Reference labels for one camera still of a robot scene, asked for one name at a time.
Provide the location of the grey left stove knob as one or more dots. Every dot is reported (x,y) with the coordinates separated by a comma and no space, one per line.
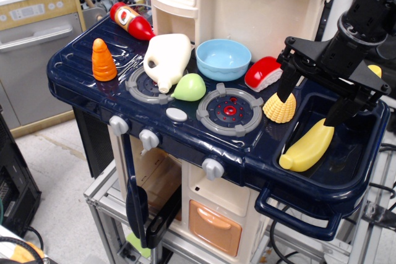
(118,125)

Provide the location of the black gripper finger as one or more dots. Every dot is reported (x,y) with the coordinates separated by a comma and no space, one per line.
(288,81)
(343,109)

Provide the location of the navy toy kitchen countertop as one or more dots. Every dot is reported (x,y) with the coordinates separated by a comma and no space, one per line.
(312,203)

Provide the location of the grey left stove burner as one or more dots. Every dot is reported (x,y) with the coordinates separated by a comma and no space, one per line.
(144,89)

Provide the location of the wooden toy dishwasher cabinet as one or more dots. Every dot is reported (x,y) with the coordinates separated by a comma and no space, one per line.
(31,32)

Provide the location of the orange toy drawer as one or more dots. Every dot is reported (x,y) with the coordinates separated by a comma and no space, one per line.
(214,229)

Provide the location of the yellow toy corn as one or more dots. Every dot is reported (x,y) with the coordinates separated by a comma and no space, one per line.
(278,111)

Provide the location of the grey middle stove knob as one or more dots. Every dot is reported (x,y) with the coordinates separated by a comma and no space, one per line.
(149,139)

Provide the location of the cream toy milk jug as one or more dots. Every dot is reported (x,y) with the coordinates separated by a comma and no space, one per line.
(166,59)

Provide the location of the red toy ketchup bottle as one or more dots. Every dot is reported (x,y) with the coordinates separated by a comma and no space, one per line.
(131,21)

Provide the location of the black computer case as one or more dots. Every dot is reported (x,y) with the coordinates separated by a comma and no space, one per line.
(20,196)

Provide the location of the yellow toy piece behind arm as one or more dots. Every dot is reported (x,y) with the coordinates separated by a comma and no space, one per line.
(376,69)

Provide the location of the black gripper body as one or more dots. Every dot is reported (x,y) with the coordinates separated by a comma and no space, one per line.
(337,64)

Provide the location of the grey right stove knob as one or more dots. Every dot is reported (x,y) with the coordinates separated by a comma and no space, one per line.
(212,168)

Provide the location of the green toy pear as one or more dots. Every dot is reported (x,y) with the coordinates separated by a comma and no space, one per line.
(191,87)

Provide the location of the black oven door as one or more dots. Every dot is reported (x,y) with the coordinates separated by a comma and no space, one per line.
(156,230)

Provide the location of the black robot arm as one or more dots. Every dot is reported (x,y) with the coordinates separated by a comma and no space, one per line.
(367,22)

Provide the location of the grey stove burner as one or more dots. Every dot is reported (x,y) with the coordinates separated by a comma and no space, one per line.
(230,111)
(144,89)

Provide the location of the light blue plastic bowl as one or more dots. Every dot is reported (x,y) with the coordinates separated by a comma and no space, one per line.
(222,60)

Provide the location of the grey oval button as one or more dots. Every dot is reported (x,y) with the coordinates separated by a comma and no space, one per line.
(176,114)

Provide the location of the grey stove knob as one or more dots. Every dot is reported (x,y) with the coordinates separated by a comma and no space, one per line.
(149,139)
(212,168)
(118,125)

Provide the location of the orange toy carrot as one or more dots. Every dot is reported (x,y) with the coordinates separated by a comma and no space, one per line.
(103,66)

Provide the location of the aluminium frame stand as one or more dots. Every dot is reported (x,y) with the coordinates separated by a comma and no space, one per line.
(161,174)

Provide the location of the grey right stove burner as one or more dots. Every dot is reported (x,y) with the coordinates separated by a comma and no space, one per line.
(230,111)

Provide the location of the cream toy kitchen back panel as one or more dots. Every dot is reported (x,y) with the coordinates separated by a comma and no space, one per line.
(261,25)

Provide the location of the red white toy sushi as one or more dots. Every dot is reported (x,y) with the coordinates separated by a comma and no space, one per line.
(263,73)

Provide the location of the yellow toy banana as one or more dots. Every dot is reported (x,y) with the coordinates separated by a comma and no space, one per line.
(309,149)

